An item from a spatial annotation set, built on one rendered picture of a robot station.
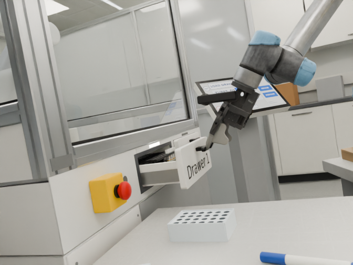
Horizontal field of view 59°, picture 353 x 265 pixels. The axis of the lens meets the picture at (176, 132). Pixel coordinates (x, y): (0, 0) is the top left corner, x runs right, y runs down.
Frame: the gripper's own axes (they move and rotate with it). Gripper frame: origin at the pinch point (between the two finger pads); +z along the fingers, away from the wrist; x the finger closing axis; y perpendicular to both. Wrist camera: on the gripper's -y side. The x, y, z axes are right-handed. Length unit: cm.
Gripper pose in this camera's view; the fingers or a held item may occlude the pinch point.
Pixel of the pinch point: (208, 143)
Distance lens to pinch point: 94.3
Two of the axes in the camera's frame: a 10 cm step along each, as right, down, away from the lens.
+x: 3.3, -1.1, 9.4
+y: 8.6, 4.5, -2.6
